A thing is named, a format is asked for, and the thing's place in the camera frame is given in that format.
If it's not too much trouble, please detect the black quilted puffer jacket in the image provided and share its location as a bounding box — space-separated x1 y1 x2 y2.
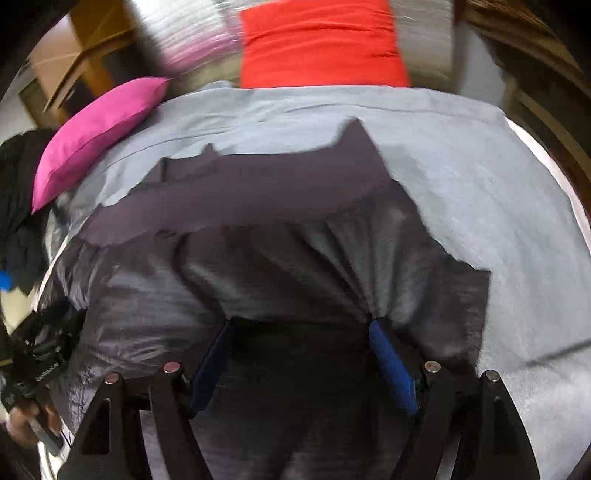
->
50 120 490 479

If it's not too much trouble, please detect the pile of dark clothes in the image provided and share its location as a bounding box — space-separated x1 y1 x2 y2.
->
1 129 54 295

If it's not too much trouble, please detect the left hand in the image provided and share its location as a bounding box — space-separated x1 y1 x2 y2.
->
7 397 62 447

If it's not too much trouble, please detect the blue garment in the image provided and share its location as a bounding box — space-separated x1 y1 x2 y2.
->
0 271 14 291

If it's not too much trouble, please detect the magenta pillow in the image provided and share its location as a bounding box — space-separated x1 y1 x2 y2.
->
31 77 168 212

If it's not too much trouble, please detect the grey bed sheet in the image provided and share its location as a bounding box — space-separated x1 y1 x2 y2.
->
46 85 590 479

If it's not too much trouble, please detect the silver foil insulation mat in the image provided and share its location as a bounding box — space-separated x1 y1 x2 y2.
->
124 1 454 91

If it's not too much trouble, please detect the red pillow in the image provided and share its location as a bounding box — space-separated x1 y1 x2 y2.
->
240 0 410 89

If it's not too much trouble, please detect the wooden shelf unit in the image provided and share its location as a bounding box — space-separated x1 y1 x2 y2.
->
454 1 590 204

